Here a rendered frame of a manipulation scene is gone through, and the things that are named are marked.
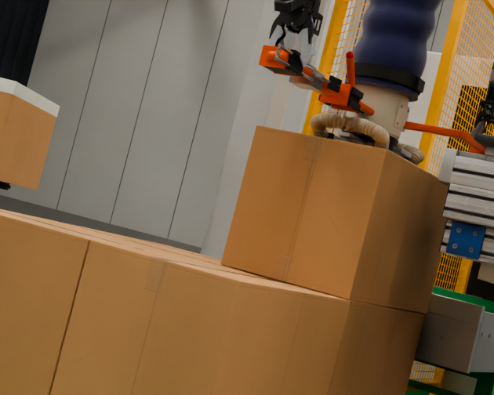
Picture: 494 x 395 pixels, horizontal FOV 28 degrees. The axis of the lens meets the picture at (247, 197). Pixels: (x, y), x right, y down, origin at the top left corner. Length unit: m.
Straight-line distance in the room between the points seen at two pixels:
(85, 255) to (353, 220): 0.73
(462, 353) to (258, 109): 1.66
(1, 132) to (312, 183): 1.74
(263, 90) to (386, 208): 1.78
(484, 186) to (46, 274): 1.12
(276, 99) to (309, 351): 2.11
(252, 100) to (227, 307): 2.40
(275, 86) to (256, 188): 1.64
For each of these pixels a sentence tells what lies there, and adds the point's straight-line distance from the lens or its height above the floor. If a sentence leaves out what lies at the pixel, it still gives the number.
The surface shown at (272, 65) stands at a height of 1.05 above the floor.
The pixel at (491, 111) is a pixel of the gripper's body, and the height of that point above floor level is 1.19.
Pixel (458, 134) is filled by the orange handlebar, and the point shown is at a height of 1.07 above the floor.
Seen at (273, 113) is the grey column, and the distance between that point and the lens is 4.32.
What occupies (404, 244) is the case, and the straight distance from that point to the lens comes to 2.79.
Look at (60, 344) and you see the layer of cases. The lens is 2.24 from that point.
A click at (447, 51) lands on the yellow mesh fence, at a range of 4.65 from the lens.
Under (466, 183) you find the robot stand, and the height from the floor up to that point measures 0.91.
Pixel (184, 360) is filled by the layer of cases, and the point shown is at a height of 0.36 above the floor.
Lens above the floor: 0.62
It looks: 3 degrees up
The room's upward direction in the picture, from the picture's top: 14 degrees clockwise
